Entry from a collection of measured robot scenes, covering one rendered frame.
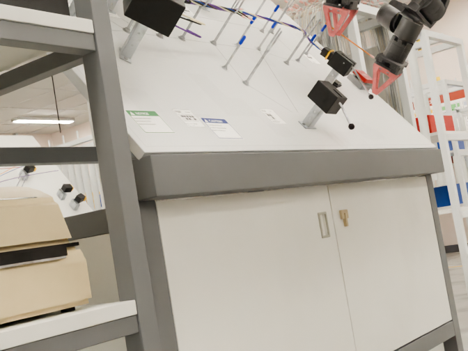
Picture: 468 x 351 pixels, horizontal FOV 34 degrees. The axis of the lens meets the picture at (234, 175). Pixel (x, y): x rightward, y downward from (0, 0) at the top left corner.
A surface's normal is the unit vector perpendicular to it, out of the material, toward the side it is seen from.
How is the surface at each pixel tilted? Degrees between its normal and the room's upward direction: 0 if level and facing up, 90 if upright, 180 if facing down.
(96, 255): 90
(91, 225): 90
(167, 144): 52
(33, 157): 90
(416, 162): 90
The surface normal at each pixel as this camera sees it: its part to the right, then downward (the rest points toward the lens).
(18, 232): 0.73, -0.47
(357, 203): 0.79, -0.18
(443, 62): -0.61, 0.04
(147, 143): 0.52, -0.75
